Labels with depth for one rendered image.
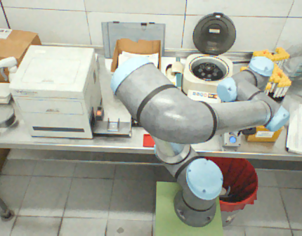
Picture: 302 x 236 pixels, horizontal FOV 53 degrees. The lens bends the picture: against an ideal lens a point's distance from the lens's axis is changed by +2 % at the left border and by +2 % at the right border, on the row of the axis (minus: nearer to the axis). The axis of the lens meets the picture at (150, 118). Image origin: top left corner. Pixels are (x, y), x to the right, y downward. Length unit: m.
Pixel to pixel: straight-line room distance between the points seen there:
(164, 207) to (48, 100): 0.60
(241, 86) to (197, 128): 0.37
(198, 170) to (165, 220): 0.25
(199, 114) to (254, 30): 1.19
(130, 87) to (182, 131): 0.15
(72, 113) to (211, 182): 0.62
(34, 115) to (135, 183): 1.12
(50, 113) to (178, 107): 0.78
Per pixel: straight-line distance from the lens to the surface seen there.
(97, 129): 1.34
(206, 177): 0.96
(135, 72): 0.65
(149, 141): 1.33
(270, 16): 1.74
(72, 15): 1.73
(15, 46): 1.66
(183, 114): 0.59
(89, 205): 2.18
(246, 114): 0.78
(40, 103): 1.25
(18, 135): 1.47
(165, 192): 1.16
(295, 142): 1.47
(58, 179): 2.33
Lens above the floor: 1.94
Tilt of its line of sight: 48 degrees down
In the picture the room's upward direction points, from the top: 1 degrees clockwise
